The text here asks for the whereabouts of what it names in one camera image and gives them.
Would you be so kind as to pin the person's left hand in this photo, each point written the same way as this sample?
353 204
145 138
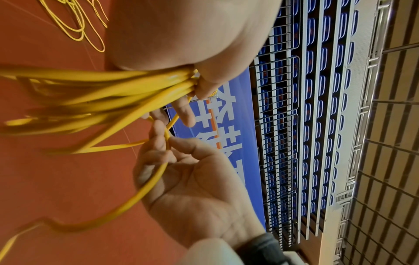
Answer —
190 31

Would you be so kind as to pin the person's right hand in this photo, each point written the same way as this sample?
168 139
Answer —
190 191

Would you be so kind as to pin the blue banner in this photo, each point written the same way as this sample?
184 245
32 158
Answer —
229 134

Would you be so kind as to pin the black marker wristband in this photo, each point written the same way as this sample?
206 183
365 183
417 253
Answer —
262 251

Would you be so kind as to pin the rows of blue seats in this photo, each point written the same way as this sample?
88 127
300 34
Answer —
308 114

